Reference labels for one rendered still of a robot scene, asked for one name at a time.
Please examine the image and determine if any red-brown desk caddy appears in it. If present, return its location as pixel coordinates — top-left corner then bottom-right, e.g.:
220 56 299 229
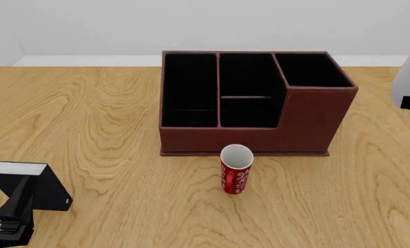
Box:
158 50 360 157

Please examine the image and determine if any red mug with white pattern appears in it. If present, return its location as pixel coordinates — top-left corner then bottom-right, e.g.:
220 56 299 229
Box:
220 143 254 196

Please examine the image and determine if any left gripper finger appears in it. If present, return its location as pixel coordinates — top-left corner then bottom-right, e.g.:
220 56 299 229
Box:
0 176 36 228

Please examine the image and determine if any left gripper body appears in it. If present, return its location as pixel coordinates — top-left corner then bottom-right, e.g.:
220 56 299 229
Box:
0 219 35 248

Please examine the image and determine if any black book with white pages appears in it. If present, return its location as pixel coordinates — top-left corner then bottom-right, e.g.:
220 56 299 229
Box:
0 161 74 212

